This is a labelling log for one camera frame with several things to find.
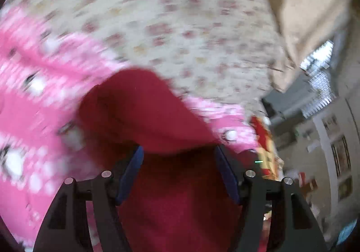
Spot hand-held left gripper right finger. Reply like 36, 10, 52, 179
215, 144, 328, 252

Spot floral bedsheet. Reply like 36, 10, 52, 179
6, 0, 293, 109

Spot red and yellow printed cloth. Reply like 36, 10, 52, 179
249, 115, 283, 182

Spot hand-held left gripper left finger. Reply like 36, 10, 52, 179
33, 145, 144, 252

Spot red garment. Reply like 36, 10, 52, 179
79, 69, 266, 252

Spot window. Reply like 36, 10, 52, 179
299, 40, 338, 119

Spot framed wall pictures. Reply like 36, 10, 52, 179
322, 114, 353, 202

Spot blue cloth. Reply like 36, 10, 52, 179
336, 220, 359, 245

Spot pink printed blanket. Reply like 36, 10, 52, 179
0, 6, 262, 252

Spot beige curtain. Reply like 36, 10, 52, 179
260, 0, 353, 92

